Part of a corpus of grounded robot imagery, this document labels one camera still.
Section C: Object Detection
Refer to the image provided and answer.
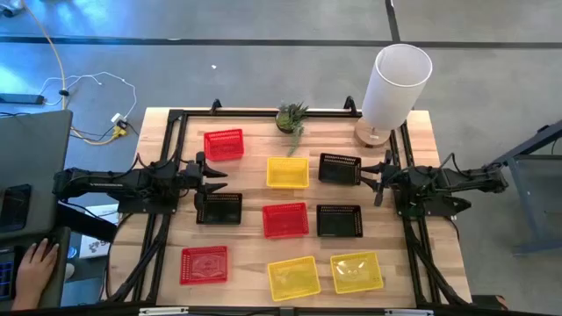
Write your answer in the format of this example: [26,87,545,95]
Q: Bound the beige floor cable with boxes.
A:
[19,0,128,146]

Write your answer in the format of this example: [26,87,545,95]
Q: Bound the black backlit keyboard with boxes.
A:
[0,245,18,304]

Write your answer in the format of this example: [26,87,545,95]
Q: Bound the black cable bundle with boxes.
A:
[403,217,471,306]
[104,214,172,304]

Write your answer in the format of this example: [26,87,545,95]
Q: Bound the red plastic basket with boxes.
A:
[179,245,229,286]
[262,201,310,240]
[203,128,245,162]

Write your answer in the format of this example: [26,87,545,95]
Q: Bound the black plastic basket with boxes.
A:
[195,192,243,226]
[318,152,363,186]
[315,204,364,239]

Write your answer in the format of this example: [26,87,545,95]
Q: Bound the yellow plastic basket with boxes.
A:
[329,251,385,295]
[266,156,310,190]
[267,255,322,303]

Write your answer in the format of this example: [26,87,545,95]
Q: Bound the white and yellow plug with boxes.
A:
[110,112,129,140]

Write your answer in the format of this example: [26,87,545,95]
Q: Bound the grey desk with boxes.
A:
[0,109,74,311]

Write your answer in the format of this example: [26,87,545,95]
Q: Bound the white printed cardboard box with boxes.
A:
[78,204,119,260]

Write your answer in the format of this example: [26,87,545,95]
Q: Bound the black aluminium table frame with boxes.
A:
[104,98,473,308]

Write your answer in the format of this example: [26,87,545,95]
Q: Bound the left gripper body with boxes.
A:
[177,151,208,211]

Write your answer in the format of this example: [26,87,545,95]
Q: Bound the black power strip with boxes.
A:
[0,92,46,105]

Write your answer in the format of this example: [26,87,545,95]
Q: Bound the person's hand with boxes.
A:
[11,238,61,311]

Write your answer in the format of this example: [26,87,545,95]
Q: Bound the black tablet screen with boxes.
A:
[0,183,32,233]

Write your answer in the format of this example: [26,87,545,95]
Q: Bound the white shade table lamp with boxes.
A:
[354,43,434,148]

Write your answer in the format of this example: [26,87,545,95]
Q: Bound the blue-grey metal table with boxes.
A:
[485,118,562,255]

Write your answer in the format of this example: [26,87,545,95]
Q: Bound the small potted succulent plant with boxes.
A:
[275,101,310,158]

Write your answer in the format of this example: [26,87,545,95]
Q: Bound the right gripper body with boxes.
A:
[372,149,399,207]

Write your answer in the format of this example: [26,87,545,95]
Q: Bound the thin white cable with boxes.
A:
[39,71,138,122]

